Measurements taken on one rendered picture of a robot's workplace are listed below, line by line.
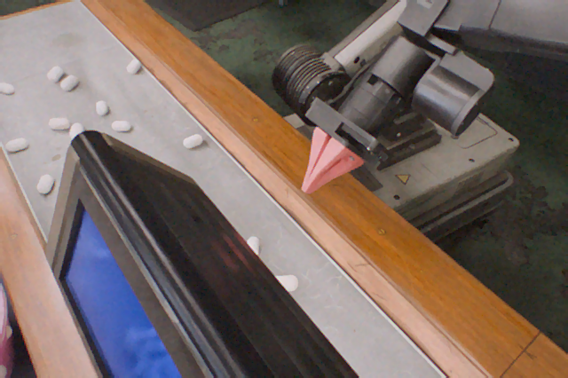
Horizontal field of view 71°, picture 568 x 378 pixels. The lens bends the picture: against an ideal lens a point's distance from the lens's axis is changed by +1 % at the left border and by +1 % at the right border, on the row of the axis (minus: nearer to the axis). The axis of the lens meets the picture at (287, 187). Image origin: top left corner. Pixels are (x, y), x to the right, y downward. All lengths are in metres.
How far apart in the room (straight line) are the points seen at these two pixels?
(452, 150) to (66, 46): 0.98
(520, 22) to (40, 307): 0.60
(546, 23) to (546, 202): 1.44
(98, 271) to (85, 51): 0.90
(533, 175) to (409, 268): 1.44
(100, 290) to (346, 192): 0.47
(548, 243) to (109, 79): 1.50
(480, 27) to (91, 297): 0.40
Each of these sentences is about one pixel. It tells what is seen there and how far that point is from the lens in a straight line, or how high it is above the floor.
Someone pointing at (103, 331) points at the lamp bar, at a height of 1.07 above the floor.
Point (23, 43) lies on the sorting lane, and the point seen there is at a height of 0.74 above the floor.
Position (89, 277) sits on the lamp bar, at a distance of 0.18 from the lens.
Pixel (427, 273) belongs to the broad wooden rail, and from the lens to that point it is 0.55.
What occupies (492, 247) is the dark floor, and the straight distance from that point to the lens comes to 1.61.
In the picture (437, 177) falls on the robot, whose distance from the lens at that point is 1.07.
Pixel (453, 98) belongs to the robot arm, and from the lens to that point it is 0.44.
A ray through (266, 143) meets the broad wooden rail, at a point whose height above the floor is 0.76.
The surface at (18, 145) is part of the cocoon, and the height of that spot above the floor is 0.75.
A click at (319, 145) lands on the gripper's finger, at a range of 0.46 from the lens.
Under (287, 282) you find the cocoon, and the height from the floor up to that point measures 0.76.
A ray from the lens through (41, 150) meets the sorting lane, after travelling 0.81.
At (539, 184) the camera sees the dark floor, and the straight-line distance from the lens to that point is 1.91.
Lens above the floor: 1.22
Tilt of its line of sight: 50 degrees down
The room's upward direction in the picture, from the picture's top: straight up
